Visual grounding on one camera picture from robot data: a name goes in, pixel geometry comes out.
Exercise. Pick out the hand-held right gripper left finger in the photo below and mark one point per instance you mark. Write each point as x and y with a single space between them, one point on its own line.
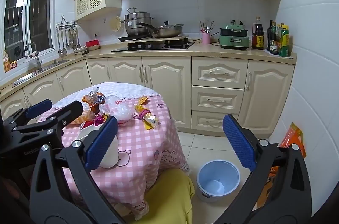
102 145

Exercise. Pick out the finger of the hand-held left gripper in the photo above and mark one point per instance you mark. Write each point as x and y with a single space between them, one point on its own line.
38 108
67 112

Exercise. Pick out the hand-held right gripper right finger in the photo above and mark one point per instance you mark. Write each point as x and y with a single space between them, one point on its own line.
238 144

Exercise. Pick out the blue plastic bin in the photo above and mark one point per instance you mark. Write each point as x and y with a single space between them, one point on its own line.
218 181

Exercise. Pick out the gold wrapper with pink band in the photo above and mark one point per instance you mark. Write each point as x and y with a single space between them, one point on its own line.
148 118

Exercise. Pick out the white paper cup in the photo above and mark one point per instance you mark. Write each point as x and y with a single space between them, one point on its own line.
111 155

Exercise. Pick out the small orange wrapper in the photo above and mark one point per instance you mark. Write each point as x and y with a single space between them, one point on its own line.
80 118

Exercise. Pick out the purple foil wrapper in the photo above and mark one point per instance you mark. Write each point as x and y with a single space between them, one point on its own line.
100 119

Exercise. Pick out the orange clear snack packet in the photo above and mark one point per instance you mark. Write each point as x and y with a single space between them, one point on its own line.
94 100

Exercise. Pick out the steel sink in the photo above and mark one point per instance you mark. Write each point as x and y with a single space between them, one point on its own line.
39 72

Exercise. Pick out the cream cabinet drawer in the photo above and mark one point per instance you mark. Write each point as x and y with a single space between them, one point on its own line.
219 72
209 120
217 99

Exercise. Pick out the clear plastic bag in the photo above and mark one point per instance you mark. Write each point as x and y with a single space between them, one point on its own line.
117 110

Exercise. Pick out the pink checked tablecloth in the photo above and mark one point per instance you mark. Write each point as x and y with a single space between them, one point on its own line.
148 149

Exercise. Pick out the steel faucet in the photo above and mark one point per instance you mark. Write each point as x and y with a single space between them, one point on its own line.
35 57

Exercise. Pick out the stacked bowls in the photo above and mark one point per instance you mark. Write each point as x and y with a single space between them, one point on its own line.
80 50

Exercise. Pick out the red lidded container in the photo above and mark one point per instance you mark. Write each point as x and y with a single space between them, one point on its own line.
92 43

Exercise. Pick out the yellow cloth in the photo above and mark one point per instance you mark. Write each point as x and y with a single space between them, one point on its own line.
166 197

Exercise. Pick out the cream base cabinet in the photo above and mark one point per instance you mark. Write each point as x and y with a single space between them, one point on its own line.
164 80

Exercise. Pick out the sliding kitchen window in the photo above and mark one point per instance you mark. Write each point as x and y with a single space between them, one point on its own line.
29 12

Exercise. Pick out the round bamboo strainer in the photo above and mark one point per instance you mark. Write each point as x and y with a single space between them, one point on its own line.
115 23

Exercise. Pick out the black gas stove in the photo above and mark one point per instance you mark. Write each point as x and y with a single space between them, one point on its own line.
153 47

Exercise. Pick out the pink utensil holder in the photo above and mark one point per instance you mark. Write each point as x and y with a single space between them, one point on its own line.
206 38

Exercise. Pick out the green yellow plastic bottle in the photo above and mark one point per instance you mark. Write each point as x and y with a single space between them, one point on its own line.
285 42

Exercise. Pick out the steel steamer pot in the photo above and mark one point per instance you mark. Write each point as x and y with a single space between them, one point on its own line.
136 23

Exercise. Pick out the small lattice door cabinet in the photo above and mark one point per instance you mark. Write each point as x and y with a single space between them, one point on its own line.
92 0

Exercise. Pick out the steel frying pan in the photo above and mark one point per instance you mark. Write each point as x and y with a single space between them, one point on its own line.
168 30

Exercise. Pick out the wall utensil rack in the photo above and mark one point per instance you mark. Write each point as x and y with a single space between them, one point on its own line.
66 35

